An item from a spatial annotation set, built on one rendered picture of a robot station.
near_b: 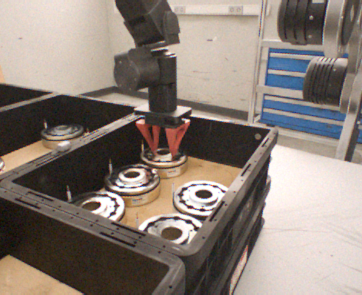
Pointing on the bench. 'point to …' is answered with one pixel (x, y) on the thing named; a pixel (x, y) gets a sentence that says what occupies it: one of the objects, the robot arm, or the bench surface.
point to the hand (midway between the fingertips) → (164, 150)
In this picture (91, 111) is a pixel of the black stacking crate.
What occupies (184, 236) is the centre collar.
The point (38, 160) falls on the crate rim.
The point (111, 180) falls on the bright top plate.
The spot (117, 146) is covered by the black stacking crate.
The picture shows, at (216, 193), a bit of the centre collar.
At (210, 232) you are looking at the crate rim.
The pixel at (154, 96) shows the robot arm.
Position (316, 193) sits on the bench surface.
